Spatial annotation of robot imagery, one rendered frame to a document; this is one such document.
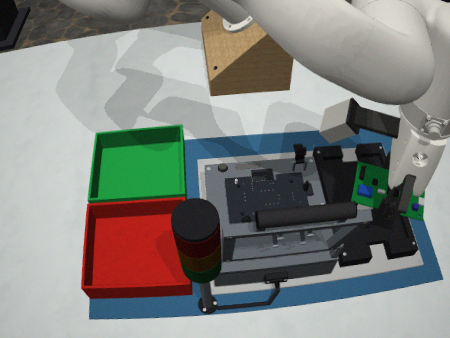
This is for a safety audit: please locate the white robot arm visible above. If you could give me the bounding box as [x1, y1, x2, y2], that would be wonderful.
[59, 0, 450, 143]

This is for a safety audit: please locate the red open bin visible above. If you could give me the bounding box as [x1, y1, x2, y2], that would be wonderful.
[81, 197, 193, 299]

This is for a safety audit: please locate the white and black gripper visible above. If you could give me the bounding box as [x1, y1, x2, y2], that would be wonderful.
[376, 105, 450, 221]

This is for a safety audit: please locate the green circuit board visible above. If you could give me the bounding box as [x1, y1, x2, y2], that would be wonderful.
[351, 161, 425, 221]

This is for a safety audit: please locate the green open-top bin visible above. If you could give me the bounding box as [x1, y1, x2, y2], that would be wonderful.
[88, 125, 187, 203]

